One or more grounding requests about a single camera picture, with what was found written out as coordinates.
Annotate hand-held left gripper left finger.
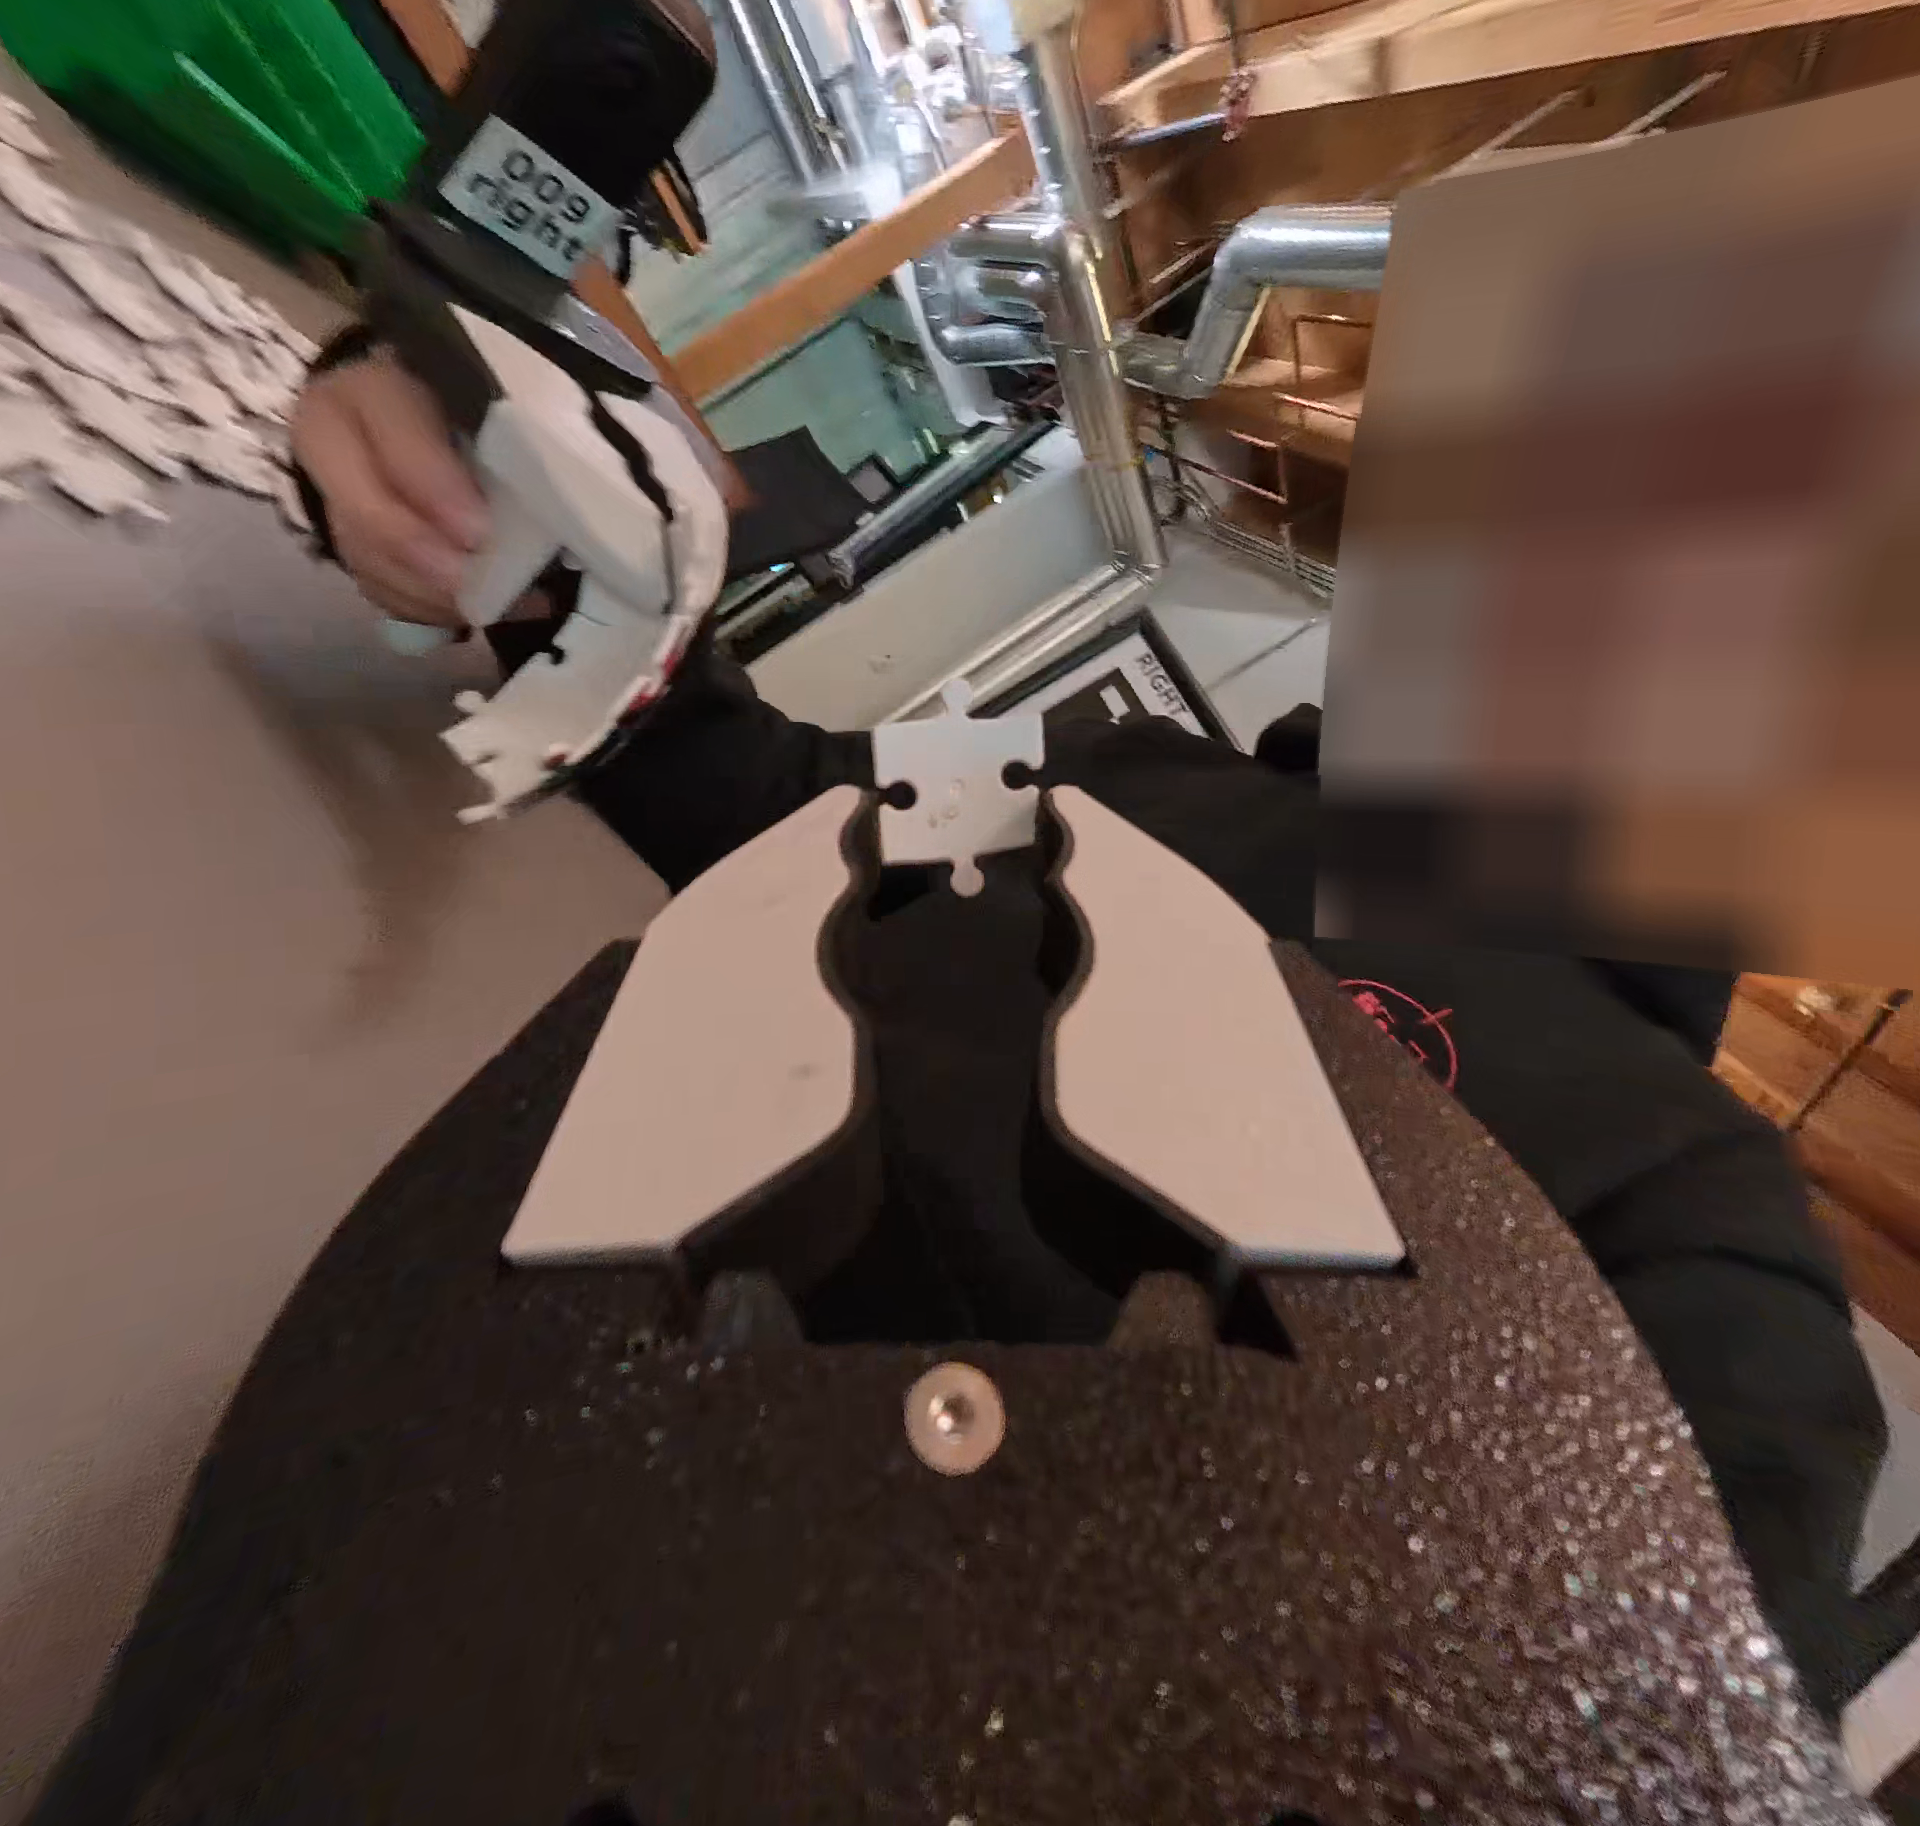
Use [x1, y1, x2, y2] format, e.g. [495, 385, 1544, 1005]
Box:
[502, 786, 885, 1275]

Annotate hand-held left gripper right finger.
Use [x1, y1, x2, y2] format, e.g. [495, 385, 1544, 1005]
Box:
[1032, 786, 1412, 1334]

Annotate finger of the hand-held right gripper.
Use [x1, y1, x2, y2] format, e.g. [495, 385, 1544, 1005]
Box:
[479, 308, 734, 616]
[453, 392, 673, 631]

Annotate curved assembled puzzle section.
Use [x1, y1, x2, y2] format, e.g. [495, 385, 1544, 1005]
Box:
[438, 498, 738, 827]

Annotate single white puzzle piece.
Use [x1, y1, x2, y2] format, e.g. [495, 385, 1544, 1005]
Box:
[869, 675, 1050, 898]

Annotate pile of white puzzle pieces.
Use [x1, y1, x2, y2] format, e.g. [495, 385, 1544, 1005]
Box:
[0, 93, 327, 526]

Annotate person's right forearm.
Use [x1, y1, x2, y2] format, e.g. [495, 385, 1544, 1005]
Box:
[573, 639, 904, 889]

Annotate person's right hand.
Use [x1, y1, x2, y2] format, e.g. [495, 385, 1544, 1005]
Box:
[284, 338, 497, 659]

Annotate black office chair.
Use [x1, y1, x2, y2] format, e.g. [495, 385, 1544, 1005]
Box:
[717, 421, 888, 586]

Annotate person's black sweatshirt torso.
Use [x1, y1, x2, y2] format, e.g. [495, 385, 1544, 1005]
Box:
[1035, 705, 1893, 1724]

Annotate green plastic bin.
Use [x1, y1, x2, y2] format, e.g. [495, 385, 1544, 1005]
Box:
[0, 0, 433, 263]

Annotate wooden post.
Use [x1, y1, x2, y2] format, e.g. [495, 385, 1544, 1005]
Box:
[667, 129, 1047, 403]

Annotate silver ventilation duct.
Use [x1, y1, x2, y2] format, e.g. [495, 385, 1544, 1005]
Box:
[719, 0, 1398, 586]

